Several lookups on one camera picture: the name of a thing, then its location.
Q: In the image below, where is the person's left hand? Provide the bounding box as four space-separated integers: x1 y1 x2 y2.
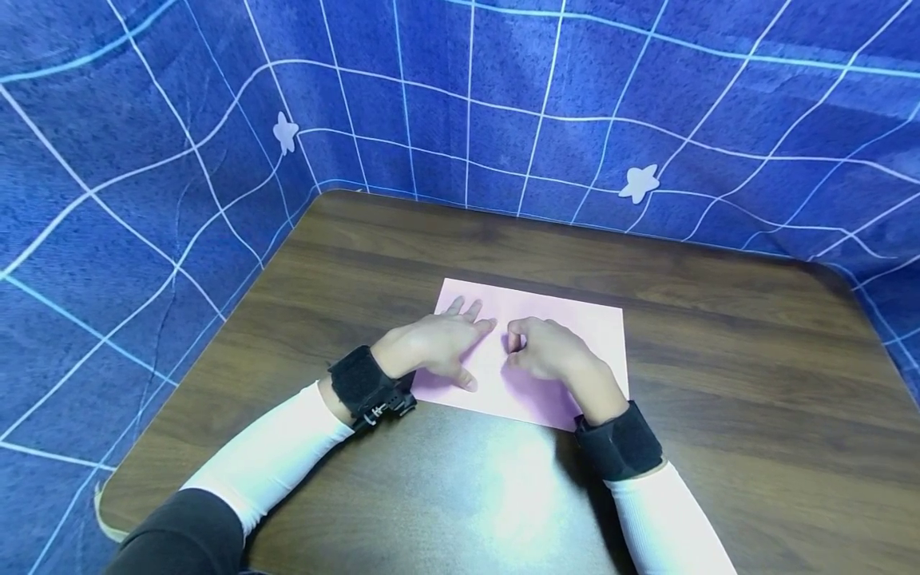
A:
371 296 498 393

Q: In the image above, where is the person's right hand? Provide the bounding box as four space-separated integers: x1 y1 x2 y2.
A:
506 317 631 423

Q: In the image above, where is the pink paper sheet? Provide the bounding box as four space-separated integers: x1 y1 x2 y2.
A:
410 277 631 433

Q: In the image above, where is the person's left forearm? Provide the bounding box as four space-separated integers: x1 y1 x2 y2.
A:
106 375 356 575

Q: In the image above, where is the person's right forearm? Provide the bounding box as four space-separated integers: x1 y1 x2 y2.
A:
604 460 740 575

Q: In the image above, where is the black wrist band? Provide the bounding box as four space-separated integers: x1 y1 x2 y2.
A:
327 345 418 433
573 400 664 482

